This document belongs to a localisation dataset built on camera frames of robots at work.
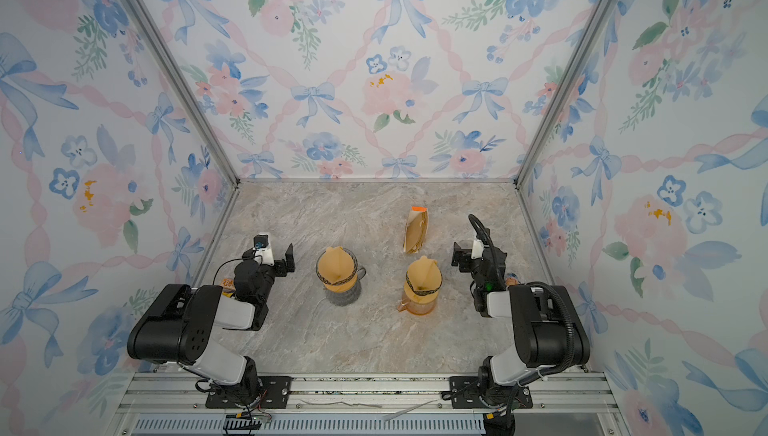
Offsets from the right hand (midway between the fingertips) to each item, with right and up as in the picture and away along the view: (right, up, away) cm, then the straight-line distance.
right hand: (471, 242), depth 94 cm
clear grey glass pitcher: (-39, -16, -8) cm, 42 cm away
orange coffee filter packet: (-17, +4, +5) cm, 18 cm away
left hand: (-60, 0, -3) cm, 60 cm away
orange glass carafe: (-18, -19, -7) cm, 27 cm away
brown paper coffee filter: (-17, -9, -12) cm, 23 cm away
